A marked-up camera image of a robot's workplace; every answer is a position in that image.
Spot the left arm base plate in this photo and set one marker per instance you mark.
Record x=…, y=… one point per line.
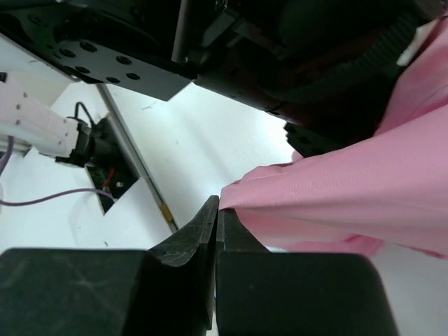
x=110, y=170

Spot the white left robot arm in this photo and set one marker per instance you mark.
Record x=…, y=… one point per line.
x=67, y=139

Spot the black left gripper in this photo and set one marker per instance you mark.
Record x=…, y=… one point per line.
x=327, y=68

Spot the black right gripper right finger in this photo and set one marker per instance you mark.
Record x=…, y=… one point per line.
x=259, y=292

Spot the pink pillowcase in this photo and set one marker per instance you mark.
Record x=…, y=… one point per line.
x=389, y=188

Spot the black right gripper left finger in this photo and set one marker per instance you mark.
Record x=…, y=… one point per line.
x=166, y=290

